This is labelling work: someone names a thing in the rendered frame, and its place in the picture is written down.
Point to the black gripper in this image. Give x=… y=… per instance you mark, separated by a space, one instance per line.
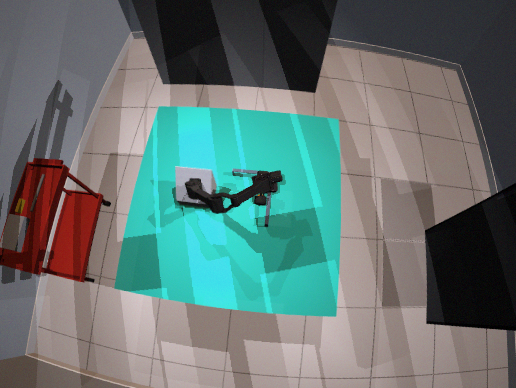
x=260 y=200

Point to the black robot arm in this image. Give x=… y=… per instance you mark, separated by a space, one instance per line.
x=262 y=183

